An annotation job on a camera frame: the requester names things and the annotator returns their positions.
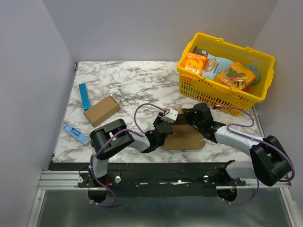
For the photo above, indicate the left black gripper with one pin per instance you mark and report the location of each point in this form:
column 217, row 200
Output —
column 158, row 120

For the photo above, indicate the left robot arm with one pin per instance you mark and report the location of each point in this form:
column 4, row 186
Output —
column 113, row 137

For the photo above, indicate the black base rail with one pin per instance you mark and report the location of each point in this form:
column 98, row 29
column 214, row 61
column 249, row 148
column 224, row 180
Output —
column 170, row 179

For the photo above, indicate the orange gummy candy bag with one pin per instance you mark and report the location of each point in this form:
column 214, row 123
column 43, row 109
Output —
column 237, row 77

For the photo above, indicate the aluminium frame rail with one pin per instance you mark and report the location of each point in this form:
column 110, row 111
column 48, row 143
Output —
column 68, row 180

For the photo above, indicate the orange snack box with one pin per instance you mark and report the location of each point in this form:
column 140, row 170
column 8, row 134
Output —
column 195, row 63

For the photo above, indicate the brown cardboard box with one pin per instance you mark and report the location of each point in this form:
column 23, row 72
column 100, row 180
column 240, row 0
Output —
column 184, row 136
column 101, row 111

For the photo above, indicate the light blue chips bag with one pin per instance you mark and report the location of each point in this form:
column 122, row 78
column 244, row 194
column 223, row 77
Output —
column 214, row 66

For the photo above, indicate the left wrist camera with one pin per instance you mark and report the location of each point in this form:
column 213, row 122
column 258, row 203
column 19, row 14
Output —
column 170, row 115

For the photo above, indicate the dark snack packet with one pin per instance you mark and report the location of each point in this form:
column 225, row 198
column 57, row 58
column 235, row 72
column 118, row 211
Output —
column 199, row 51

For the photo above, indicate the folded brown cardboard box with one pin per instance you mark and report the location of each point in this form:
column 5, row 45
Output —
column 101, row 111

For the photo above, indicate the long blue box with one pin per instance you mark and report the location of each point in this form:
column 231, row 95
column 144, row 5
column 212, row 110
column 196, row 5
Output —
column 84, row 96

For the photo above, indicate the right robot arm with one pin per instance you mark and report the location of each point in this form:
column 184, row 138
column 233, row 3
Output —
column 269, row 162

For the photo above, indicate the small blue box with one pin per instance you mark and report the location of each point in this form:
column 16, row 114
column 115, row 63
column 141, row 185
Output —
column 76, row 134

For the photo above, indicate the yellow plastic basket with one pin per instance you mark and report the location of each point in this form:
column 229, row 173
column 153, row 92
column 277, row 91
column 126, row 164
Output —
column 208, row 91

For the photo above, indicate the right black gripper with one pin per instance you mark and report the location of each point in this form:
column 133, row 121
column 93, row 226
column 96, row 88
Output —
column 191, row 115

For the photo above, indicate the green round sponge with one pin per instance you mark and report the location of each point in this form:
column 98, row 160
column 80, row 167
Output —
column 255, row 70

